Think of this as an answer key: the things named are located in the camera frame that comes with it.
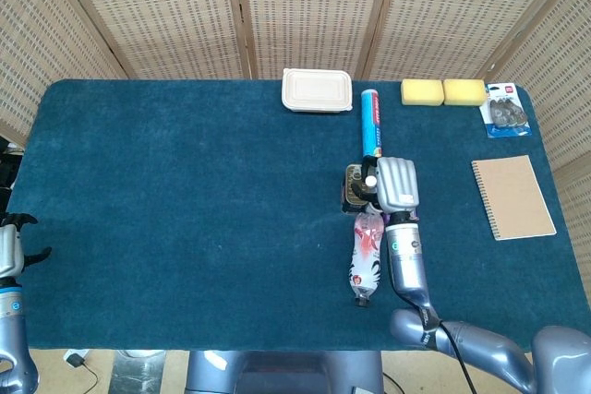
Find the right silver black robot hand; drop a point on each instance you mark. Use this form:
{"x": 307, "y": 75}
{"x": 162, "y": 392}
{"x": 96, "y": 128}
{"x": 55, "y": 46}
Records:
{"x": 398, "y": 184}

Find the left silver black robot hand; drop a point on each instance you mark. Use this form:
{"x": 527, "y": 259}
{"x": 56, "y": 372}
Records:
{"x": 9, "y": 251}

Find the clear test tube white cap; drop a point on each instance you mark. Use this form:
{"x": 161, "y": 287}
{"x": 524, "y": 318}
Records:
{"x": 370, "y": 181}

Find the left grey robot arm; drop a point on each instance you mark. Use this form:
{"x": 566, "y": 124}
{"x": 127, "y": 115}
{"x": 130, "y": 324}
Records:
{"x": 11, "y": 329}

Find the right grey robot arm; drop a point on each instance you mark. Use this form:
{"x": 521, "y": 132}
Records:
{"x": 406, "y": 260}

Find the black luncheon meat can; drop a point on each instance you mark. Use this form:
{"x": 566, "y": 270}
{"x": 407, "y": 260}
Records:
{"x": 353, "y": 177}

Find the blue cling wrap roll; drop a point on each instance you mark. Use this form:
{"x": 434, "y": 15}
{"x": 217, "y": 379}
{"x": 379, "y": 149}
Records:
{"x": 371, "y": 122}

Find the black device beside table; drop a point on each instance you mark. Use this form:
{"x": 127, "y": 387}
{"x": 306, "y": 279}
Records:
{"x": 5, "y": 172}

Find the white labelled plastic bottle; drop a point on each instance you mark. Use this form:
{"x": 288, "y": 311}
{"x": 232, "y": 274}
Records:
{"x": 365, "y": 260}

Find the yellow sponge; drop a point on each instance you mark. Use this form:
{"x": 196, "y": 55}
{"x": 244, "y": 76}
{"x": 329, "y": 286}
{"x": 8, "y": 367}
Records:
{"x": 464, "y": 92}
{"x": 421, "y": 92}

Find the brown spiral notebook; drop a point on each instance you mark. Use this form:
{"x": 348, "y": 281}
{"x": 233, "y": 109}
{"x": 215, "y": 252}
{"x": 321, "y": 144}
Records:
{"x": 512, "y": 198}

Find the beige lidded food container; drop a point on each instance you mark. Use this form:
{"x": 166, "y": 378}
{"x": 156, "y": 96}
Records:
{"x": 316, "y": 91}

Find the correction tape blister pack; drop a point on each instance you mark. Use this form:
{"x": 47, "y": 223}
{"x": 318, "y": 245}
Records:
{"x": 505, "y": 112}

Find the blue velvet table cloth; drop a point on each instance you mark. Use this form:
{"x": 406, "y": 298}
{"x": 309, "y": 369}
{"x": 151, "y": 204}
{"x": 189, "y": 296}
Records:
{"x": 184, "y": 205}

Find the grey robot torso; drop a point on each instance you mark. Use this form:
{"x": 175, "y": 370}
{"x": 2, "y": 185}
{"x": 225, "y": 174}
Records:
{"x": 286, "y": 373}

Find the woven bamboo folding screen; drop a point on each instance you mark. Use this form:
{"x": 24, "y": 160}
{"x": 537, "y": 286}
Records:
{"x": 161, "y": 11}

